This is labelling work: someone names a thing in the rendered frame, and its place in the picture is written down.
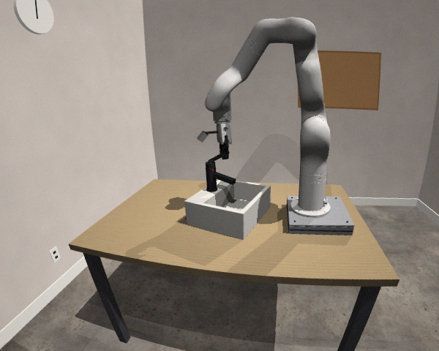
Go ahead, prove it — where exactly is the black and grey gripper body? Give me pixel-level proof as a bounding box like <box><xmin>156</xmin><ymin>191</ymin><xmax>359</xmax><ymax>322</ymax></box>
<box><xmin>214</xmin><ymin>121</ymin><xmax>232</xmax><ymax>145</ymax></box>

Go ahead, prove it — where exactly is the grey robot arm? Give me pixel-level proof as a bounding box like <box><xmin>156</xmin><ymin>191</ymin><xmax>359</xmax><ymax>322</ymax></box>
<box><xmin>205</xmin><ymin>18</ymin><xmax>331</xmax><ymax>217</ymax></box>

